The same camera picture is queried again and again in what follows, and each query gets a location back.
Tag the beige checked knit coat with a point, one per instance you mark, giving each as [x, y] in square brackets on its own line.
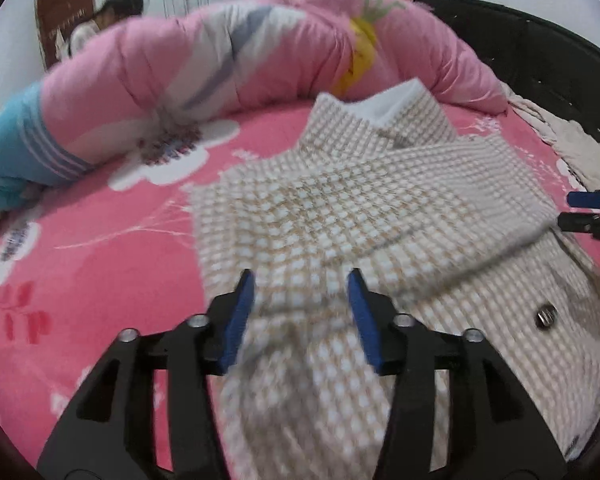
[330, 220]

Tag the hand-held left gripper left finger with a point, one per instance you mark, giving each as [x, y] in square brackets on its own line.
[237, 320]

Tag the pink and blue quilt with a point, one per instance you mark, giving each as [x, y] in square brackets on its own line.
[230, 50]

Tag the cream knitted sweater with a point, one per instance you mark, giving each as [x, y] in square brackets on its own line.
[575, 145]

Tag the pink floral bed sheet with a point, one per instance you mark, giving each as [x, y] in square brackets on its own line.
[105, 260]

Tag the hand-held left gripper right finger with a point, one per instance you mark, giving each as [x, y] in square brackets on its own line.
[365, 320]

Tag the brown door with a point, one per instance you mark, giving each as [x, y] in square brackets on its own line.
[65, 15]

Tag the black headboard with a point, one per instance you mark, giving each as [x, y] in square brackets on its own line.
[530, 40]

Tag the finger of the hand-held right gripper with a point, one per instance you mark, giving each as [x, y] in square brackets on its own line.
[580, 222]
[585, 198]

